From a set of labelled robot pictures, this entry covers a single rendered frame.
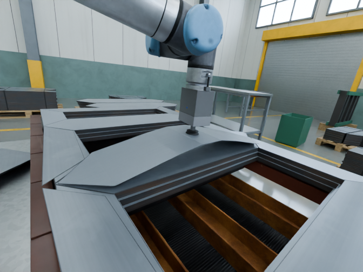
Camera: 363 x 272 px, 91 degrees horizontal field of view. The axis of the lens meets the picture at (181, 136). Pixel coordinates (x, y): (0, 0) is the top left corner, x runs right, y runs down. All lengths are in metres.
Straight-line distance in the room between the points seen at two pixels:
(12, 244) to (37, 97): 4.23
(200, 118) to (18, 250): 0.55
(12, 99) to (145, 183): 4.47
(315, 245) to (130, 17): 0.46
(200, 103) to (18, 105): 4.48
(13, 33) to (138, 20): 7.21
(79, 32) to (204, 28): 7.21
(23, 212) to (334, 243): 0.74
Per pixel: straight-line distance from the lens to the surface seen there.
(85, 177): 0.44
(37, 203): 0.48
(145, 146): 0.50
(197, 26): 0.34
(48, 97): 4.73
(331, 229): 0.45
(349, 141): 4.78
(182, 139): 0.51
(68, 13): 7.56
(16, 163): 0.93
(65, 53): 7.41
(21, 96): 4.76
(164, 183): 0.45
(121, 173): 0.42
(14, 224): 0.69
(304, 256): 0.37
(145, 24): 0.34
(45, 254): 0.38
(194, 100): 0.51
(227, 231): 0.61
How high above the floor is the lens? 1.10
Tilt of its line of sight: 18 degrees down
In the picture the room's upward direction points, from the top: 6 degrees clockwise
